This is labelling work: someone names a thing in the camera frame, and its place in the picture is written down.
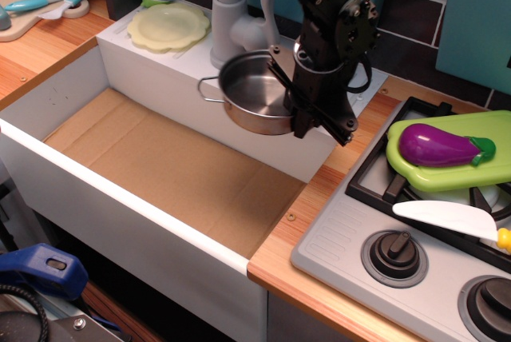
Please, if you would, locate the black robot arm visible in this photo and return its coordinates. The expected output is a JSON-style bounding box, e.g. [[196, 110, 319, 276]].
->
[[267, 0, 379, 145]]

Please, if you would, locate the white toy knife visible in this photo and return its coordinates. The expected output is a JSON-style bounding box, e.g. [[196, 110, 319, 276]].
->
[[392, 201, 510, 253]]

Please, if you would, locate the black stove knob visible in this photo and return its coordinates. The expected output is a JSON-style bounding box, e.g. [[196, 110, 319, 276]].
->
[[361, 230, 429, 289], [458, 276, 510, 341]]

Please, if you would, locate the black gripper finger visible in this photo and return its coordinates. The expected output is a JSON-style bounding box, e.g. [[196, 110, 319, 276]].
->
[[294, 109, 321, 138], [283, 88, 306, 113]]

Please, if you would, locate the white toy sink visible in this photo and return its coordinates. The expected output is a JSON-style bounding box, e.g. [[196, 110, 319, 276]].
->
[[0, 1, 390, 342]]

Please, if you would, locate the blue clamp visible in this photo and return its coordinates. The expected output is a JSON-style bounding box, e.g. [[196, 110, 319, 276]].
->
[[1, 243, 89, 300]]

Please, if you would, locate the brown cardboard sheet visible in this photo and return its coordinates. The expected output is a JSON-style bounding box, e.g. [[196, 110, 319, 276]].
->
[[46, 89, 304, 257]]

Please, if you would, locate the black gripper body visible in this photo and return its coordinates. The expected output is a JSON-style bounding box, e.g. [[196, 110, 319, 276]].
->
[[269, 45, 358, 145]]

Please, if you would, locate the black stove grate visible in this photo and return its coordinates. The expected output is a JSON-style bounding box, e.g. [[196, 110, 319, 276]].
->
[[345, 96, 511, 274]]

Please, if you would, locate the black left stove knob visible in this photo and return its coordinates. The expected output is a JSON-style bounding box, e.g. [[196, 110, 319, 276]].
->
[[361, 230, 429, 289]]

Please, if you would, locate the pale yellow plastic plate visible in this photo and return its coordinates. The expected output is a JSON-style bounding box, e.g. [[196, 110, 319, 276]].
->
[[127, 3, 211, 53]]

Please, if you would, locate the blue handled spoon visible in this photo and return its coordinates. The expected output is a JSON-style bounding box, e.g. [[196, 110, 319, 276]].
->
[[3, 0, 63, 12]]

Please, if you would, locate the purple toy eggplant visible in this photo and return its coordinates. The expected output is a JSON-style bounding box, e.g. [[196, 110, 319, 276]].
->
[[398, 123, 497, 168]]

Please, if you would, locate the green plastic cutting board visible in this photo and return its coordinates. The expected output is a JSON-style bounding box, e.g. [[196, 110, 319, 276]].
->
[[386, 110, 510, 192]]

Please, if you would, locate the small stainless steel pot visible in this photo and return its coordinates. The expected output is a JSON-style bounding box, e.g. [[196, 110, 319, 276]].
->
[[197, 50, 294, 136]]

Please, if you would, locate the black braided cable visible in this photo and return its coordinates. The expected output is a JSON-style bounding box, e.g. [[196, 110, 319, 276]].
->
[[0, 284, 50, 342]]

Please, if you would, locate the grey toy stove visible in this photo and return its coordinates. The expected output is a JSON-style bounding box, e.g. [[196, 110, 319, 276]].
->
[[290, 96, 511, 342]]

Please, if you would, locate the grey toy faucet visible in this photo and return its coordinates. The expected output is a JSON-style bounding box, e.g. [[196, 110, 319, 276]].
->
[[210, 0, 280, 69]]

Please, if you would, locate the teal box at right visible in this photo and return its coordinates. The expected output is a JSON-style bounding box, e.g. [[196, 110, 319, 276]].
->
[[436, 0, 510, 94]]

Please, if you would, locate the black right stove knob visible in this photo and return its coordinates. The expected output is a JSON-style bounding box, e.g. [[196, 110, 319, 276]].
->
[[458, 276, 510, 341]]

